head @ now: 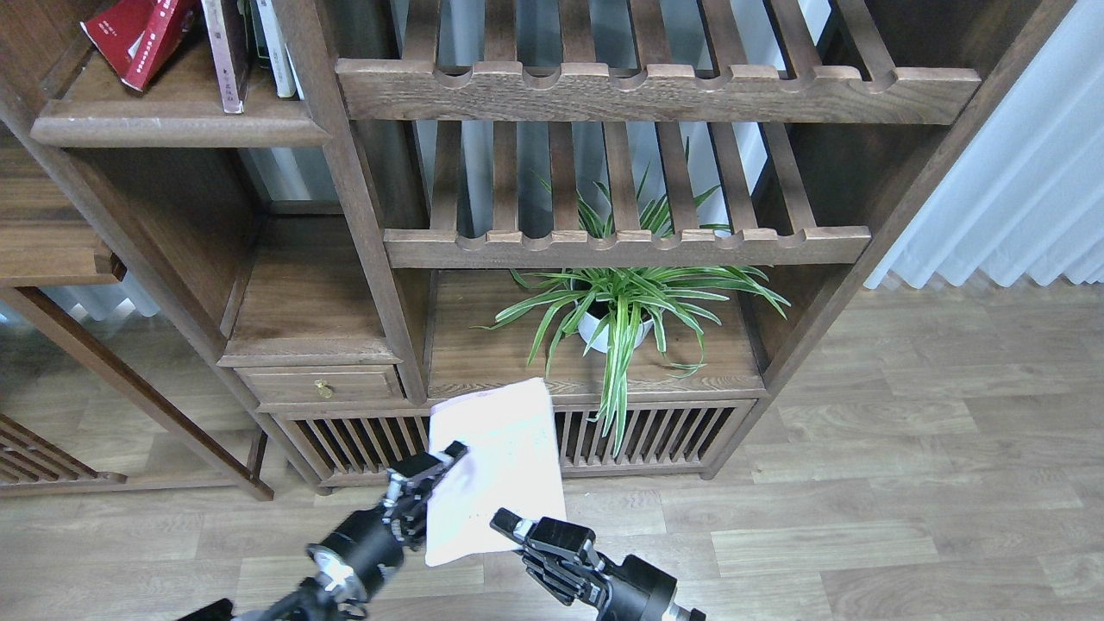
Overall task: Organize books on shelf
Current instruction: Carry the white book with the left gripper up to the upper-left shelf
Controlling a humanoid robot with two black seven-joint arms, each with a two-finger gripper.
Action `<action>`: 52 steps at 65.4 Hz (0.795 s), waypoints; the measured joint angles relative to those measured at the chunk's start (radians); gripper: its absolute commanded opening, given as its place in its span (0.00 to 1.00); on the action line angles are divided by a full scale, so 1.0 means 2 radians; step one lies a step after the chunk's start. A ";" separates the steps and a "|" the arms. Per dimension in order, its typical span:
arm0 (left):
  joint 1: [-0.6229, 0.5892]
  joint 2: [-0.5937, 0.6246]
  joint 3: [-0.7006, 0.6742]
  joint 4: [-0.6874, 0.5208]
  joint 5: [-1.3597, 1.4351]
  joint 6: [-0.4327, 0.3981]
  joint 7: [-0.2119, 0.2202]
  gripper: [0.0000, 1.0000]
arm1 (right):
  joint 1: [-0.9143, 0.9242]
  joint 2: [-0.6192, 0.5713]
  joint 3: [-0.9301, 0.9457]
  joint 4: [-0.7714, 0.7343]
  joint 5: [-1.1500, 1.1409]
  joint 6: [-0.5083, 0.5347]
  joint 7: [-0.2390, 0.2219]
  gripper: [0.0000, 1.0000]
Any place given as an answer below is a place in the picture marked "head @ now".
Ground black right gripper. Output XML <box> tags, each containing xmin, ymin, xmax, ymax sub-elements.
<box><xmin>490</xmin><ymin>507</ymin><xmax>680</xmax><ymax>620</ymax></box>

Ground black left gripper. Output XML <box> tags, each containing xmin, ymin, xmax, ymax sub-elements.
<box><xmin>309</xmin><ymin>441</ymin><xmax>469</xmax><ymax>606</ymax></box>

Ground white lavender paperback book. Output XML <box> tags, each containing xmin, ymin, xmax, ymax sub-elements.
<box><xmin>424</xmin><ymin>377</ymin><xmax>567</xmax><ymax>567</ymax></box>

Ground maroon book white characters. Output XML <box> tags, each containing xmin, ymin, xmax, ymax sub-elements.
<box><xmin>201</xmin><ymin>1</ymin><xmax>248</xmax><ymax>114</ymax></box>

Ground red paperback book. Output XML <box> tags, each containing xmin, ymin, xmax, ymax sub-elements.
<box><xmin>79</xmin><ymin>1</ymin><xmax>200</xmax><ymax>92</ymax></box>

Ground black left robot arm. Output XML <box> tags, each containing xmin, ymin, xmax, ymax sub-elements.
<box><xmin>185</xmin><ymin>441</ymin><xmax>468</xmax><ymax>620</ymax></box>

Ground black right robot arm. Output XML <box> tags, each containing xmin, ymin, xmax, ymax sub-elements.
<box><xmin>490</xmin><ymin>508</ymin><xmax>705</xmax><ymax>620</ymax></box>

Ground white plant pot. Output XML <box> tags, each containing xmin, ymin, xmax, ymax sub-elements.
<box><xmin>577</xmin><ymin>299</ymin><xmax>655</xmax><ymax>354</ymax></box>

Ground green spider plant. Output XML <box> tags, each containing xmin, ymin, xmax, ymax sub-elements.
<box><xmin>480</xmin><ymin>138</ymin><xmax>792</xmax><ymax>456</ymax></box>

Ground dark wooden bookshelf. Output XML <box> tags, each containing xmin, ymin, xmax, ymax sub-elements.
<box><xmin>3</xmin><ymin>1</ymin><xmax>1074</xmax><ymax>492</ymax></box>

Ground wooden side rack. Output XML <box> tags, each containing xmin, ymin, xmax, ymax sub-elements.
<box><xmin>1</xmin><ymin>414</ymin><xmax>128</xmax><ymax>498</ymax></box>

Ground white upright book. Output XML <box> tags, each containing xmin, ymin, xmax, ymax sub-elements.
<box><xmin>256</xmin><ymin>0</ymin><xmax>298</xmax><ymax>98</ymax></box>

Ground green spine upright book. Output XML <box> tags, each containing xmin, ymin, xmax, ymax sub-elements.
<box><xmin>244</xmin><ymin>0</ymin><xmax>272</xmax><ymax>70</ymax></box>

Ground white pleated curtain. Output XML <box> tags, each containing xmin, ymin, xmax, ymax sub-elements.
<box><xmin>864</xmin><ymin>1</ymin><xmax>1103</xmax><ymax>288</ymax></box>

